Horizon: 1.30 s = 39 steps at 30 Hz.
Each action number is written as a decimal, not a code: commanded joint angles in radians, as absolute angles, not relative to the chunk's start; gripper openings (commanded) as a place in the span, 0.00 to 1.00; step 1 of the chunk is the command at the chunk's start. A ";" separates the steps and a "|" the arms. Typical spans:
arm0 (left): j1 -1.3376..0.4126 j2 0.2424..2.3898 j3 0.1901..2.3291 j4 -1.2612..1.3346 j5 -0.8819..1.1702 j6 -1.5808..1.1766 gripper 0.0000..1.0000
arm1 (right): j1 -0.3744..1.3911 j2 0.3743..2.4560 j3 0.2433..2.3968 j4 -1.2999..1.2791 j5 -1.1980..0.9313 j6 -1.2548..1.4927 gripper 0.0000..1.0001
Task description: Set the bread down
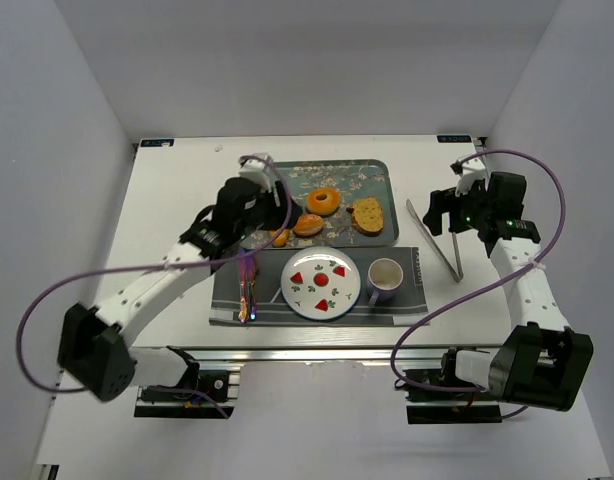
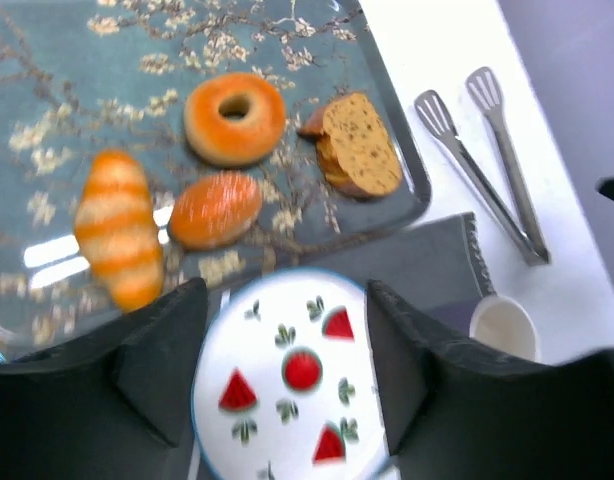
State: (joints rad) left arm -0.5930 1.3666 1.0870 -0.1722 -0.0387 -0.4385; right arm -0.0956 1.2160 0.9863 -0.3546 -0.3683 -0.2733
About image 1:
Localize metal serving tongs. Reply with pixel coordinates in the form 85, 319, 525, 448
405, 198, 465, 284

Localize brown bread slice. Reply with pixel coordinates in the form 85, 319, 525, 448
347, 197, 384, 236

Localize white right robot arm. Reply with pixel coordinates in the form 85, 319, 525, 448
423, 172, 593, 411

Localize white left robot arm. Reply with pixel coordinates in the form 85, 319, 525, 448
58, 177, 303, 402

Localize iridescent table knife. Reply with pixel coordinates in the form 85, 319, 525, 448
238, 258, 250, 324
246, 256, 257, 322

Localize striped orange croissant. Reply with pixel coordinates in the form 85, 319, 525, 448
272, 229, 290, 248

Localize right blue table label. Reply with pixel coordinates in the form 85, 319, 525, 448
436, 134, 472, 144

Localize blue table label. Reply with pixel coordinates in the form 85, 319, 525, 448
139, 138, 175, 148
436, 134, 472, 144

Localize round sesame bun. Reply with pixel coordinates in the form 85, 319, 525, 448
293, 213, 324, 238

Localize purple ceramic mug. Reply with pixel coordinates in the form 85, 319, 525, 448
367, 258, 404, 308

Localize watermelon pattern white plate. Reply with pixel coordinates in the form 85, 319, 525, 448
280, 247, 362, 321

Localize left blue table label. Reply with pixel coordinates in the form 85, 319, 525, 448
139, 138, 175, 148

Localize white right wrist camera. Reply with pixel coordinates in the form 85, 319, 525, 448
450, 155, 489, 197

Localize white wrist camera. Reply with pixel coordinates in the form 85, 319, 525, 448
238, 153, 273, 193
450, 155, 489, 197

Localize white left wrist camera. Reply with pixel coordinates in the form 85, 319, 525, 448
238, 153, 273, 193

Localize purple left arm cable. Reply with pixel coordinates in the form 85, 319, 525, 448
15, 154, 293, 393

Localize orange ring donut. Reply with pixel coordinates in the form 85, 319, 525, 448
306, 188, 340, 216

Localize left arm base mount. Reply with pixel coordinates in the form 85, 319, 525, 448
129, 346, 240, 419

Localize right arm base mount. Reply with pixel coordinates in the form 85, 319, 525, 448
394, 347, 502, 425

